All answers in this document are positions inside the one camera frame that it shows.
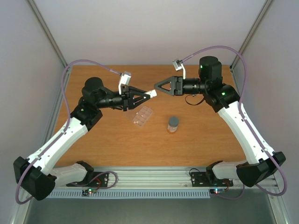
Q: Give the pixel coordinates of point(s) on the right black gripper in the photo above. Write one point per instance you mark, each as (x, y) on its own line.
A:
(176, 89)

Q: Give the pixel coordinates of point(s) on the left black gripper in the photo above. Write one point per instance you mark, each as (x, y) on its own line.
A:
(128, 97)

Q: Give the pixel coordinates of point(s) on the clear plastic pill organizer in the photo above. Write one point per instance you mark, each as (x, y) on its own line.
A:
(145, 110)

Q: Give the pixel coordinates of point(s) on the orange pill bottle grey cap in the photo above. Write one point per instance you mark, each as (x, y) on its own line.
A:
(173, 124)

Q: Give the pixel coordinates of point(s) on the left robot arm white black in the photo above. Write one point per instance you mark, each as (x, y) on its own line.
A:
(84, 117)

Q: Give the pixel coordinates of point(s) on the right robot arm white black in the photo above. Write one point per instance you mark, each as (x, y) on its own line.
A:
(261, 159)

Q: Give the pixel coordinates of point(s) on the left small circuit board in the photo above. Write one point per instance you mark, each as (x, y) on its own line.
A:
(89, 191)

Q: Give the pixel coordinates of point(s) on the small circuit board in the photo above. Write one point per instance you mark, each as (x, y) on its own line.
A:
(89, 191)
(217, 191)

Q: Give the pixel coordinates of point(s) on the right small circuit board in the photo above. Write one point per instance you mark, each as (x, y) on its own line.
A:
(217, 191)

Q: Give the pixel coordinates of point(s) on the aluminium front frame rail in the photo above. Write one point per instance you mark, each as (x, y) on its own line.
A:
(121, 177)

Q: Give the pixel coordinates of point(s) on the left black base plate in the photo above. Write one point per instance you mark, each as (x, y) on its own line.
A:
(100, 181)

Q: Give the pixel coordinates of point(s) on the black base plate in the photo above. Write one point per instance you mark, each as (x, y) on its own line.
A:
(203, 179)
(100, 181)

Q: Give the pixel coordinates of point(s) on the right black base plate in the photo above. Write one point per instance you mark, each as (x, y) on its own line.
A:
(203, 179)

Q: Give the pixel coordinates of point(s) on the grey slotted cable duct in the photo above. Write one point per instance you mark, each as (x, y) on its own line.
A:
(132, 194)

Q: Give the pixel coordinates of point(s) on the left aluminium corner post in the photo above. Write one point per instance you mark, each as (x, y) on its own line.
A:
(32, 4)

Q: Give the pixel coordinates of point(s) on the aluminium corner post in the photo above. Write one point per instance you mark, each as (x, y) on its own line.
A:
(257, 22)
(32, 4)

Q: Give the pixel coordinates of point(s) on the right aluminium corner post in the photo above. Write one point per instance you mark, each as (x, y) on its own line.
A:
(257, 22)

